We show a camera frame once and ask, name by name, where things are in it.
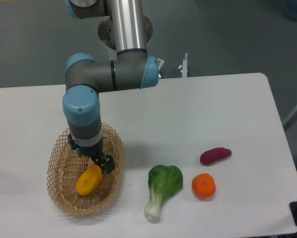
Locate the woven wicker basket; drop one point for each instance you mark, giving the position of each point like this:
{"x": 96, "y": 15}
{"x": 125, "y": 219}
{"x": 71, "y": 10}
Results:
{"x": 65, "y": 167}

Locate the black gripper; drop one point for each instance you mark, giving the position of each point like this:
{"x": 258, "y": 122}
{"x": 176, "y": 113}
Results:
{"x": 95, "y": 152}

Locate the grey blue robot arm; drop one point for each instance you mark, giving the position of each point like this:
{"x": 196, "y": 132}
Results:
{"x": 86, "y": 78}

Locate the blue water jug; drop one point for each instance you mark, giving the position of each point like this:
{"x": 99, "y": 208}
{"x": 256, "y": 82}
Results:
{"x": 290, "y": 8}

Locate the yellow mango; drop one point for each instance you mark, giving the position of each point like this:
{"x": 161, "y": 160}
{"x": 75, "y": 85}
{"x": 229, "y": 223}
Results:
{"x": 89, "y": 180}

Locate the orange tangerine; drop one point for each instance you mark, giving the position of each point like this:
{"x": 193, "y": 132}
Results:
{"x": 203, "y": 186}

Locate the purple sweet potato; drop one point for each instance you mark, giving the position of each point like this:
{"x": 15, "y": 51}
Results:
{"x": 214, "y": 155}

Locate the green bok choy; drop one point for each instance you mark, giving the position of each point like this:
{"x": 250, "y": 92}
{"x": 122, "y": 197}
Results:
{"x": 163, "y": 182}

